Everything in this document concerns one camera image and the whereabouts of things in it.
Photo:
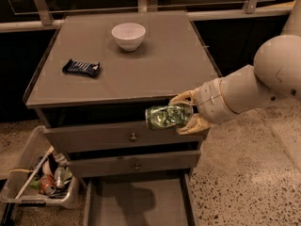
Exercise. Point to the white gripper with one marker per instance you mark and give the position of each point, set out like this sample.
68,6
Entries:
211,100

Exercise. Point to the crushed green can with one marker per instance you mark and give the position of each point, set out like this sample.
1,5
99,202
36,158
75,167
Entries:
168,116

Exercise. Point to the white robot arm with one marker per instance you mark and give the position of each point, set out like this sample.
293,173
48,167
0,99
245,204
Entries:
274,76

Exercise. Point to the middle grey drawer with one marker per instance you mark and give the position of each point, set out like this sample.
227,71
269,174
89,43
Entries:
134,164

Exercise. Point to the grey drawer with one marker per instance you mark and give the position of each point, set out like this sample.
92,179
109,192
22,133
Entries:
86,138
134,164
161,198

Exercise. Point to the bottom grey drawer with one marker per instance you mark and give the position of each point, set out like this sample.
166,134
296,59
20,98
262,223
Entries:
161,198

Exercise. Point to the grey drawer cabinet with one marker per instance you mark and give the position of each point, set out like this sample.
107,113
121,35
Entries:
170,60

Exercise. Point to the top grey drawer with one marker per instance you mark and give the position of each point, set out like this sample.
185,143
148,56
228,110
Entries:
86,138

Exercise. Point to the silver crushed can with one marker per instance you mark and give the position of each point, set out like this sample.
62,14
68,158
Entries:
59,178

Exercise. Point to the red crushed can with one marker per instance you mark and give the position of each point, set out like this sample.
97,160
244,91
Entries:
47,185

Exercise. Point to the white ceramic bowl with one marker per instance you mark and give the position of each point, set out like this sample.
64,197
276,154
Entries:
128,36

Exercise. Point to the dark blue snack bar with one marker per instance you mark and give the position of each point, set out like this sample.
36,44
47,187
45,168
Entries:
81,68

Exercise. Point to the white stick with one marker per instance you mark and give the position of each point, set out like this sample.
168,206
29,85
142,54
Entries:
30,178

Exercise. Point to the clear plastic bin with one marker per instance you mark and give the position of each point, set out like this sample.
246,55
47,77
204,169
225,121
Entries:
35,148

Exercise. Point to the metal railing with glass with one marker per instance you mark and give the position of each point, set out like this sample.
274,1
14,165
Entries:
35,15

